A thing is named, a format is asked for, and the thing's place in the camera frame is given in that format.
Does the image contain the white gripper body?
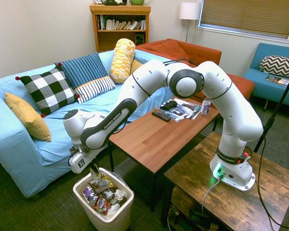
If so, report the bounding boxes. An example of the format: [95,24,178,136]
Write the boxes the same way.
[68,148,99,174]

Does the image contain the yellow Lay's Baked chip bag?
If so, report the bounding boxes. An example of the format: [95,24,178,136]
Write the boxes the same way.
[90,167,103,184]

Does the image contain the purple bottle trash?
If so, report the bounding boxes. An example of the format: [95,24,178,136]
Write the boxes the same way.
[83,187,97,205]

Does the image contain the white plastic trash bin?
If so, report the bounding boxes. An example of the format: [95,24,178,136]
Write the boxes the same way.
[73,167,135,231]

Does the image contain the floor vent grille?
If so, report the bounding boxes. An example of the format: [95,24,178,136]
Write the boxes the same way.
[114,157,138,178]

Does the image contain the crumpled white paper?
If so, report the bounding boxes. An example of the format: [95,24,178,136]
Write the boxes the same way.
[113,188,128,201]

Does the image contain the red brown candy wrapper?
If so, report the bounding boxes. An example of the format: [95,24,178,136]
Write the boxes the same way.
[93,194,114,216]

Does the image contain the wooden coffee table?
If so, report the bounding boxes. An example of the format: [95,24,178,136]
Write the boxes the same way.
[107,96,220,213]

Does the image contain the light blue sofa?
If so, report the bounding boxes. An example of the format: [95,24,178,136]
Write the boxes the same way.
[0,49,174,199]

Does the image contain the mustard yellow square pillow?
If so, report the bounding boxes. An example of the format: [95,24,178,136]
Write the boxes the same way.
[4,92,52,142]

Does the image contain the white navy striped pillow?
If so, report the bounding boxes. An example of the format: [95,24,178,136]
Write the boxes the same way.
[74,76,117,104]

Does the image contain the black white checked pillow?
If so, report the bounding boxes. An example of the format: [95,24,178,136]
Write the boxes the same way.
[15,63,81,118]

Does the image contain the black remote control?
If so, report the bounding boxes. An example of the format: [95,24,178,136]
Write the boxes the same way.
[151,110,172,123]

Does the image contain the blue striped pillow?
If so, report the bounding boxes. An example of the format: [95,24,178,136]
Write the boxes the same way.
[54,51,109,91]

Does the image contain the black game controller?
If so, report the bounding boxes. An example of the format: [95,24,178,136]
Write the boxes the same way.
[159,100,178,112]

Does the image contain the spread glossy magazines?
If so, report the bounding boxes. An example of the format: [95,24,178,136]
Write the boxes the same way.
[154,98,202,123]

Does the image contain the small orange pillow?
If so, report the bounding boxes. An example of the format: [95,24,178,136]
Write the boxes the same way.
[129,59,144,76]

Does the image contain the power strip with plugs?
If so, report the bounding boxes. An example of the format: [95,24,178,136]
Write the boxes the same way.
[167,204,220,231]

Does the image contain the yellow patterned bolster pillow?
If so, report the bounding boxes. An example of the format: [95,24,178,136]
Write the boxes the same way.
[109,38,137,85]

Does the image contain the clear purple label bottle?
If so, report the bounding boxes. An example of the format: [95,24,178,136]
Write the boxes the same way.
[200,97,212,117]

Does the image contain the black bookshelf speaker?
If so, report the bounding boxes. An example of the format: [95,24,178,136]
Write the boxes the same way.
[134,33,145,46]

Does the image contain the rustic dark wood table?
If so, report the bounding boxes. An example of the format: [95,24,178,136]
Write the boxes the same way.
[159,130,289,231]

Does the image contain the row of books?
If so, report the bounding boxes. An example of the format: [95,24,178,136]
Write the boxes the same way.
[97,14,147,31]

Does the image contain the orange sofa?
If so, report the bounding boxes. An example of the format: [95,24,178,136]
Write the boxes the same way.
[135,38,256,109]

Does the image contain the wooden bookshelf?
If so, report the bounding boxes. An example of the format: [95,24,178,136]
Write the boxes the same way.
[89,3,152,54]

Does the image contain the black object on shelf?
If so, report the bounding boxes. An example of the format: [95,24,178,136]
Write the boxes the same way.
[101,0,128,6]

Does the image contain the white floor lamp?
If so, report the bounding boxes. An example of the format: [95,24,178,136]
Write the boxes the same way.
[179,2,202,43]

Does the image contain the teal sofa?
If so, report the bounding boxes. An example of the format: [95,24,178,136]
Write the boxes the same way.
[243,42,289,109]

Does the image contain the black tripod stand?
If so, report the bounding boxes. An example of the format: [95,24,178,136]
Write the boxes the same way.
[253,69,289,154]

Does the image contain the dark magazine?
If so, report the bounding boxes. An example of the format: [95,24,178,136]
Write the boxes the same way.
[264,74,289,88]

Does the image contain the black white chevron pillow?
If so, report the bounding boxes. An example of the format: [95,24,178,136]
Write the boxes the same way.
[259,54,289,80]

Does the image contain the wooden window blinds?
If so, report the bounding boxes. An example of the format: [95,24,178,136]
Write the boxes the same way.
[198,0,289,41]

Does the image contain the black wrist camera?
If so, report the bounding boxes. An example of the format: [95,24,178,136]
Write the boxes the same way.
[69,146,81,158]

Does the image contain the grey cable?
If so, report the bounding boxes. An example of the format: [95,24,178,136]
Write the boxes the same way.
[201,177,223,214]

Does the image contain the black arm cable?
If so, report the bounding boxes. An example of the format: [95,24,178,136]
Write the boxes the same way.
[162,58,198,67]

